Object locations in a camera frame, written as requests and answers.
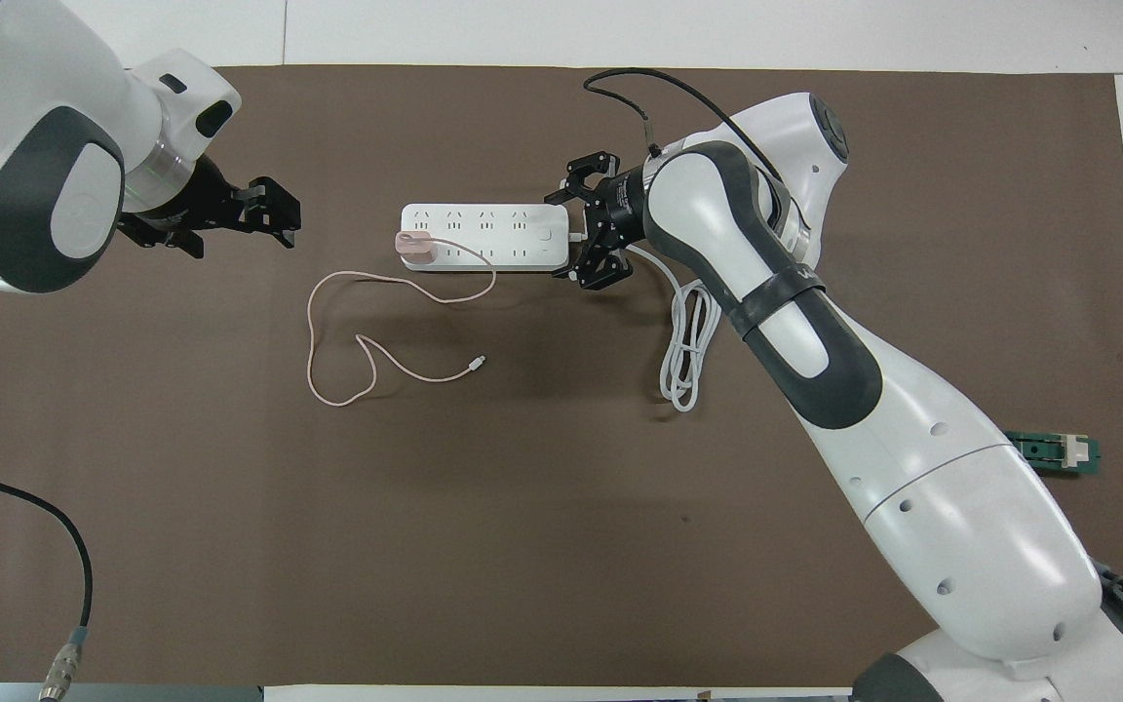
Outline white power cord with plug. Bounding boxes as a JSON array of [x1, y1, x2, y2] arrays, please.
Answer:
[[567, 231, 724, 413]]

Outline white power strip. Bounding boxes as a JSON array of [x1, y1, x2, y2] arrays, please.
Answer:
[[400, 203, 572, 273]]

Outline brown table mat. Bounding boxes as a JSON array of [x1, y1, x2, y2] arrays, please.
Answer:
[[0, 64, 1123, 688]]

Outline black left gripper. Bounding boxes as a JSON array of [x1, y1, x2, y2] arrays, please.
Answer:
[[116, 156, 301, 260]]

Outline pink charging cable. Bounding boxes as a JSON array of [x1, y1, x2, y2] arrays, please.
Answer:
[[306, 234, 498, 408]]

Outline green knife switch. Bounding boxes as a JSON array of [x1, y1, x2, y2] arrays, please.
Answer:
[[1005, 431, 1102, 479]]

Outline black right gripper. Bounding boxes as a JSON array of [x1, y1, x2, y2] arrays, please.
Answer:
[[554, 151, 655, 292]]

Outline pink charger plug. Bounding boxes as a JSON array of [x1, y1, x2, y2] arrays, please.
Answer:
[[395, 230, 439, 270]]

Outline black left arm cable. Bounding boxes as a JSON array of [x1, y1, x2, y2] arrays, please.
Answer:
[[0, 467, 95, 702]]

